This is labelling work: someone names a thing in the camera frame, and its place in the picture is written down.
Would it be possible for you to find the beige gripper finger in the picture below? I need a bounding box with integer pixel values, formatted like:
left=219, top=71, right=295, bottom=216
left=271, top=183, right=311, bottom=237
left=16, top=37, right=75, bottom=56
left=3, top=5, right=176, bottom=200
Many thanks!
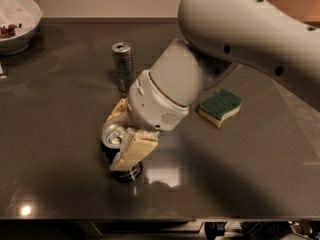
left=110, top=128, right=160, bottom=171
left=102, top=98, right=133, bottom=131

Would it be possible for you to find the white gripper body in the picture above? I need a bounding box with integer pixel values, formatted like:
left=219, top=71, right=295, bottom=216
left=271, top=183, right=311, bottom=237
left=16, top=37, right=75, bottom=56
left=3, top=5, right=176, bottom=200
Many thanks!
left=127, top=70, right=189, bottom=131

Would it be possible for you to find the blue pepsi can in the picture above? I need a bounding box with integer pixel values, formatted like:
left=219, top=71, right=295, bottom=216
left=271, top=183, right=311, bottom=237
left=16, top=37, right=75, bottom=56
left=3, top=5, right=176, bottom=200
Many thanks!
left=100, top=124, right=143, bottom=183

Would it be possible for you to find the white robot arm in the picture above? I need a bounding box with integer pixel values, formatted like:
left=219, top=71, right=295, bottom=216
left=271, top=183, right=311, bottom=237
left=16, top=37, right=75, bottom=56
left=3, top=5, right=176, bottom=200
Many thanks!
left=102, top=0, right=320, bottom=171

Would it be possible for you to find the tall silver slim can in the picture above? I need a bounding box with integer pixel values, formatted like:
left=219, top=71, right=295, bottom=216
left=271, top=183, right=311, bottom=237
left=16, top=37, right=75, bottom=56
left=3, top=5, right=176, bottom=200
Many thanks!
left=112, top=42, right=135, bottom=92

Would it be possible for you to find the green and yellow sponge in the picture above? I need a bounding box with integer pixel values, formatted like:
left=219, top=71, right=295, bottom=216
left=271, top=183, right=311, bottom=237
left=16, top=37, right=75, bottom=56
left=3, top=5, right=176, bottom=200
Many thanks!
left=199, top=89, right=242, bottom=128

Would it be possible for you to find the white bowl with snacks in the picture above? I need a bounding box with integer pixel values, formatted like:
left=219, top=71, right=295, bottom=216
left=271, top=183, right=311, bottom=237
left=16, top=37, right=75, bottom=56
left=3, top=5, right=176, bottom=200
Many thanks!
left=0, top=0, right=43, bottom=55

